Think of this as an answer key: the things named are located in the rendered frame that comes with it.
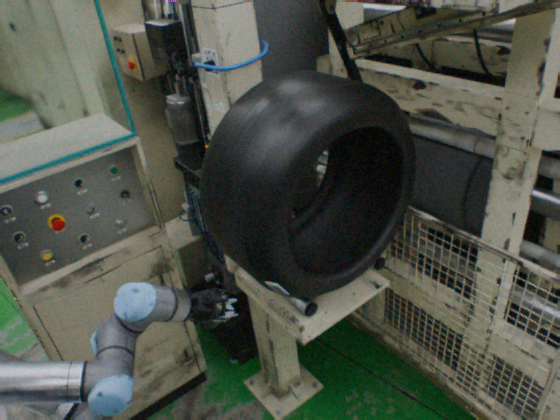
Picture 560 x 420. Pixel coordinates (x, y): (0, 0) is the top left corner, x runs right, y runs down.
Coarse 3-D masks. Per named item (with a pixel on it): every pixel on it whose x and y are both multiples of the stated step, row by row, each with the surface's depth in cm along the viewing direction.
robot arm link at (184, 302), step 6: (174, 288) 97; (180, 288) 100; (180, 294) 97; (186, 294) 98; (180, 300) 96; (186, 300) 97; (180, 306) 95; (186, 306) 97; (180, 312) 96; (186, 312) 97; (174, 318) 95; (180, 318) 97
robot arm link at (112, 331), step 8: (112, 320) 91; (120, 320) 90; (104, 328) 92; (112, 328) 91; (120, 328) 90; (128, 328) 90; (96, 336) 93; (104, 336) 89; (112, 336) 89; (120, 336) 89; (128, 336) 91; (136, 336) 92; (96, 344) 92; (104, 344) 88; (112, 344) 87; (120, 344) 88; (128, 344) 89; (96, 352) 89
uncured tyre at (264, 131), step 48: (288, 96) 104; (336, 96) 102; (384, 96) 111; (240, 144) 103; (288, 144) 97; (336, 144) 145; (384, 144) 136; (240, 192) 101; (288, 192) 99; (336, 192) 152; (384, 192) 141; (240, 240) 105; (288, 240) 105; (336, 240) 146; (384, 240) 130; (288, 288) 114; (336, 288) 125
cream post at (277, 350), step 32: (192, 0) 121; (224, 0) 115; (224, 32) 118; (256, 32) 124; (224, 64) 122; (256, 64) 128; (224, 96) 128; (256, 320) 183; (288, 352) 191; (288, 384) 201
